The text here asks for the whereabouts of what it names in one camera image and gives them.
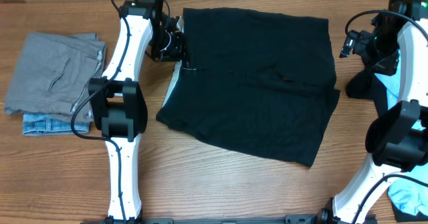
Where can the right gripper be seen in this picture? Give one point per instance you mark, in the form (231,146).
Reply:
(362,45)

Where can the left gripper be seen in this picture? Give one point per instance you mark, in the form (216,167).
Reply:
(176,55)

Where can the black shorts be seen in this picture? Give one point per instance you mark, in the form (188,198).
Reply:
(254,82)

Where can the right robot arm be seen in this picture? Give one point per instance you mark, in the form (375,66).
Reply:
(407,21)

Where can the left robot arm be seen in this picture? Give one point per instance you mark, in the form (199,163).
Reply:
(117,103)

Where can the black garment under shirt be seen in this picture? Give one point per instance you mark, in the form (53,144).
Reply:
(366,86)

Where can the folded grey shorts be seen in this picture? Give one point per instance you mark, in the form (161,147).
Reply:
(52,74)

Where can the light blue shirt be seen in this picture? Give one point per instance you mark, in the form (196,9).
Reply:
(402,150)

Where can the folded blue jeans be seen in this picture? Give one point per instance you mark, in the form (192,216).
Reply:
(41,125)

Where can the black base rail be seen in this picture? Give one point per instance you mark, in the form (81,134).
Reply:
(287,219)

